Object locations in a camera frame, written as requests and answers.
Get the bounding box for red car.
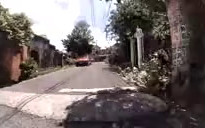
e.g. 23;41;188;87
75;56;92;67

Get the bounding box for grey asphalt road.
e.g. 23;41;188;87
0;61;139;128

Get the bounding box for pale post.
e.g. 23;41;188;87
133;27;145;69

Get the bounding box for flowering bushes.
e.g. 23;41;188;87
118;49;173;96

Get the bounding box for green bush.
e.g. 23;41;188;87
19;59;40;81

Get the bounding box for thick tree trunk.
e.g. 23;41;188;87
165;0;205;111

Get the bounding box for dark stone mound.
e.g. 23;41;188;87
63;88;171;128

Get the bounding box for red brick wall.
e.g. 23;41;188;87
0;31;69;89

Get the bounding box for dark round tree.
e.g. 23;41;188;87
61;20;96;58

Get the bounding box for leafy tree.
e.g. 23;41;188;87
104;0;171;44
0;1;35;46

